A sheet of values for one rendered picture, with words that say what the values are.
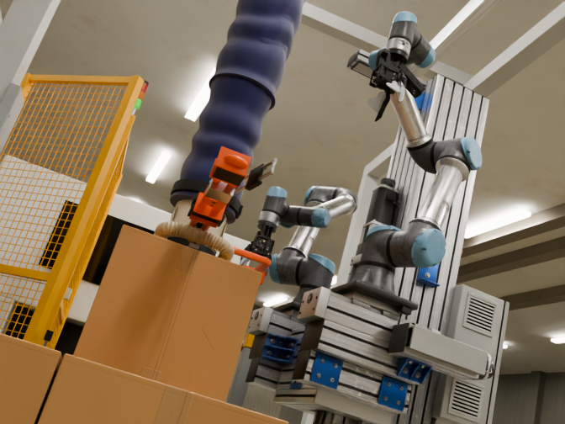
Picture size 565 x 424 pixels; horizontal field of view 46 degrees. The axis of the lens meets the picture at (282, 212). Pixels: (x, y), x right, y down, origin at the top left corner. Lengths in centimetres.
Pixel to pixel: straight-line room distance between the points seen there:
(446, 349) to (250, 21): 124
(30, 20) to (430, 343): 249
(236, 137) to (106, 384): 119
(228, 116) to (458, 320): 105
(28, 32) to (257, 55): 156
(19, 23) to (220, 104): 160
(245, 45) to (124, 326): 105
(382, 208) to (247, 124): 63
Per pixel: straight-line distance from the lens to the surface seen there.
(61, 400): 115
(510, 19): 549
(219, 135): 215
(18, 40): 354
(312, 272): 258
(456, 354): 207
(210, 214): 185
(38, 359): 115
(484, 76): 463
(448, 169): 228
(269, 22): 236
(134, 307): 177
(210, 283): 181
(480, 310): 248
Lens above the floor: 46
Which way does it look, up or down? 21 degrees up
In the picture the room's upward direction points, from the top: 16 degrees clockwise
